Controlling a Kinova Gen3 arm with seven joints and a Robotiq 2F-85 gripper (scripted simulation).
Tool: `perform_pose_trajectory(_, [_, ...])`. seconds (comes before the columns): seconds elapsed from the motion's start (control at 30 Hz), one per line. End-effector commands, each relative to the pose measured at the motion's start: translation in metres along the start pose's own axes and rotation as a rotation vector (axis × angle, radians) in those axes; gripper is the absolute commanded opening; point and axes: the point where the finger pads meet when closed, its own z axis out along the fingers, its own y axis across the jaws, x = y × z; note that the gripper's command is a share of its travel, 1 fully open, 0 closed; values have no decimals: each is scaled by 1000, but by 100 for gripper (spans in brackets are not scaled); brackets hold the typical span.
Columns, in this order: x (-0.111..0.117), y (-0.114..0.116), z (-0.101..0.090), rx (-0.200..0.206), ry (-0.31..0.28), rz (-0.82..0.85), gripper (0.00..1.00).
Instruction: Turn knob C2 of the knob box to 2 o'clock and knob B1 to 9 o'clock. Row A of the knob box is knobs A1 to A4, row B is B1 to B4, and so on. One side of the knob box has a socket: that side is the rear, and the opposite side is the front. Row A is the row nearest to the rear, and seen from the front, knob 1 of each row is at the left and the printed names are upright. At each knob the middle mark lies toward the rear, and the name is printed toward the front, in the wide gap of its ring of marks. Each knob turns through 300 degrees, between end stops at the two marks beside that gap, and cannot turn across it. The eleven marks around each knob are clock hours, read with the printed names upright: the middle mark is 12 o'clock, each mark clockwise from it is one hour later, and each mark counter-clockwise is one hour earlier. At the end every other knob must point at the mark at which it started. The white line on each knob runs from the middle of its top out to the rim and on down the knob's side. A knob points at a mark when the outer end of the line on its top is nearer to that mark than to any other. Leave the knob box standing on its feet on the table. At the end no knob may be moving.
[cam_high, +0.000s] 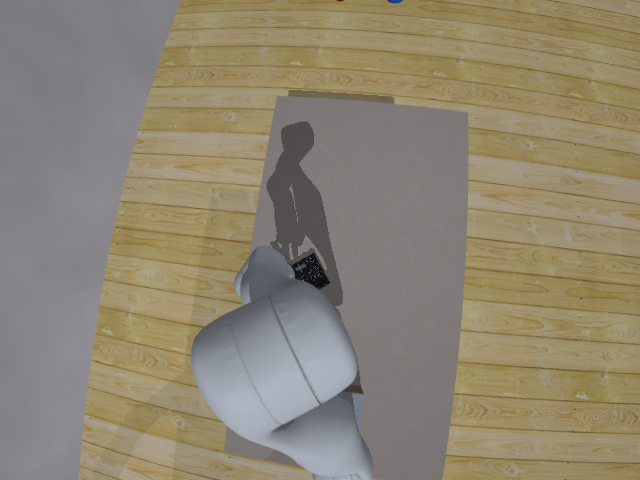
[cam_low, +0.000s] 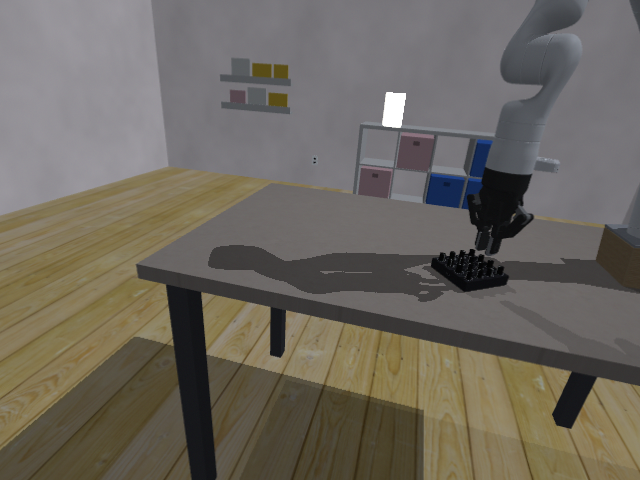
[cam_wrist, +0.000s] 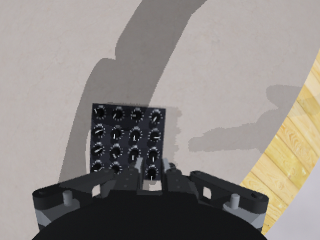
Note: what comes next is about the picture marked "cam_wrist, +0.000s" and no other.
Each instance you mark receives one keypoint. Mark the black knob box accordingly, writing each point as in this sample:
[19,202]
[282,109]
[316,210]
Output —
[142,142]

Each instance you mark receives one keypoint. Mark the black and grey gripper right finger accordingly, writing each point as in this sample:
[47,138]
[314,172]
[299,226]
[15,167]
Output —
[245,203]

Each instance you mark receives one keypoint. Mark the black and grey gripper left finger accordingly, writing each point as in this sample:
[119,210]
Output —
[53,201]

